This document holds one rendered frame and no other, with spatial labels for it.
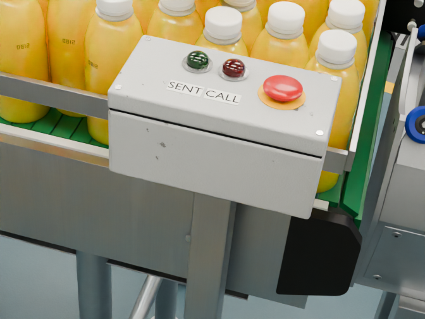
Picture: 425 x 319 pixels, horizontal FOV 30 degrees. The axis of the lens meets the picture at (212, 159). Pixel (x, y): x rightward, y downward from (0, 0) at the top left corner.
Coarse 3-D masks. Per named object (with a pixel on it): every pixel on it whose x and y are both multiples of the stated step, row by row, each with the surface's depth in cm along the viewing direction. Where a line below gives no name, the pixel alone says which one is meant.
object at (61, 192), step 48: (0, 144) 95; (48, 144) 95; (0, 192) 101; (48, 192) 99; (96, 192) 96; (144, 192) 94; (192, 192) 92; (48, 240) 105; (96, 240) 102; (144, 240) 100; (240, 240) 95; (288, 240) 93; (336, 240) 91; (96, 288) 110; (144, 288) 154; (240, 288) 101; (288, 288) 98; (336, 288) 96
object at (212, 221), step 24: (192, 216) 83; (216, 216) 82; (192, 240) 85; (216, 240) 84; (192, 264) 87; (216, 264) 86; (192, 288) 90; (216, 288) 89; (192, 312) 93; (216, 312) 92
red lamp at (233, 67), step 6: (228, 60) 74; (234, 60) 74; (240, 60) 74; (222, 66) 74; (228, 66) 73; (234, 66) 73; (240, 66) 73; (228, 72) 73; (234, 72) 73; (240, 72) 73
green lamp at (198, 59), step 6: (192, 54) 74; (198, 54) 74; (204, 54) 74; (186, 60) 74; (192, 60) 74; (198, 60) 73; (204, 60) 74; (192, 66) 74; (198, 66) 74; (204, 66) 74
